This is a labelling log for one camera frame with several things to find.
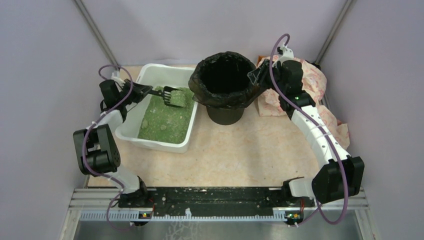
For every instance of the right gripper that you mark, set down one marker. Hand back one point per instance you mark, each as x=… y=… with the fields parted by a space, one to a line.
x=266 y=73

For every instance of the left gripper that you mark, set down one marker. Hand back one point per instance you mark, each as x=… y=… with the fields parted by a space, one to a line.
x=137 y=91

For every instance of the black litter scoop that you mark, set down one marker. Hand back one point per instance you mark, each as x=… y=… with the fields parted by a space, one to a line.
x=172 y=97

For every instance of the white plastic litter box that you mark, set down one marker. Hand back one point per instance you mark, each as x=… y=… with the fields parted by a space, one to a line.
x=179 y=121

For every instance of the black trash bin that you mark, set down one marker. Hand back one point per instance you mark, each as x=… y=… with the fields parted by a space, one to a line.
x=225 y=116

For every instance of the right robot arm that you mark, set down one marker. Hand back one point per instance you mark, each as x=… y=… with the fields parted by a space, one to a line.
x=340 y=175

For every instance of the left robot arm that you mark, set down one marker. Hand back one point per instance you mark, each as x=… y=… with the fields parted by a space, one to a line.
x=96 y=150

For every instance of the black garbage bag liner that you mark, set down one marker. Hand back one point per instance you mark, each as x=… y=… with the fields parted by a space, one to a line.
x=221 y=81

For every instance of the pink floral cloth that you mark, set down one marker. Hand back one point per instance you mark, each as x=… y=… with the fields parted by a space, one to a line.
x=314 y=83

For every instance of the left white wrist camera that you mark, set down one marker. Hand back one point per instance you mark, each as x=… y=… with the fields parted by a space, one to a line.
x=115 y=76

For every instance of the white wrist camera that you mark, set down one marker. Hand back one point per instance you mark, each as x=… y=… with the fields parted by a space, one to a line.
x=115 y=76
x=284 y=54

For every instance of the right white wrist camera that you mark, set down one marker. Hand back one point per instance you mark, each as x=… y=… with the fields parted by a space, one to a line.
x=284 y=54

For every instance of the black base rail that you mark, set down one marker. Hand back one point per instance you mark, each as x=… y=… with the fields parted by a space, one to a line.
x=191 y=204

